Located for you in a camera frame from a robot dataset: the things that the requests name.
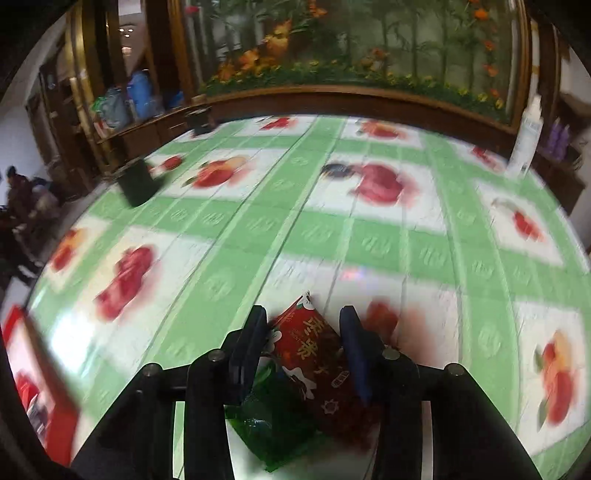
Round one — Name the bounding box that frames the red star-print snack packet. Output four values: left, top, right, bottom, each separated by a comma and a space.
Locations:
267, 293, 385, 446

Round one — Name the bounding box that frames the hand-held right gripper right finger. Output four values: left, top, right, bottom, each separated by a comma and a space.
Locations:
339, 305, 542, 480

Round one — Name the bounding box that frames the wooden shelf unit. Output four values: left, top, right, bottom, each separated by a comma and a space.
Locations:
531, 18, 588, 215

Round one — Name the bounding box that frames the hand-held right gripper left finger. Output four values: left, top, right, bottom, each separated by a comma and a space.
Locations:
74, 305, 269, 480

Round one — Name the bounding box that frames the white spray bottle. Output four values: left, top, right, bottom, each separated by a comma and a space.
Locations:
506, 93, 546, 177

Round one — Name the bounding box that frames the artificial flower glass panel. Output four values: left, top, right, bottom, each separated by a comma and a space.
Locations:
170, 0, 532, 136

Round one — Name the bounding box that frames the purple spray can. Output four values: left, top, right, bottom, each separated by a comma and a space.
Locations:
558, 122, 573, 160
544, 117, 561, 158

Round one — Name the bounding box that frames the black table clip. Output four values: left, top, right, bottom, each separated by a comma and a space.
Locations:
185, 107, 217, 136
112, 157, 164, 208

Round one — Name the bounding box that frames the red box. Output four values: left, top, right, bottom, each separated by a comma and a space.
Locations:
0, 305, 80, 468

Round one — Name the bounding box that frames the small green snack packet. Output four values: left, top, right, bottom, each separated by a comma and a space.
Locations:
230, 360, 334, 472

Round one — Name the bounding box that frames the wooden side cabinet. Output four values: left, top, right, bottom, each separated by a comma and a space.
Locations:
25, 0, 214, 195

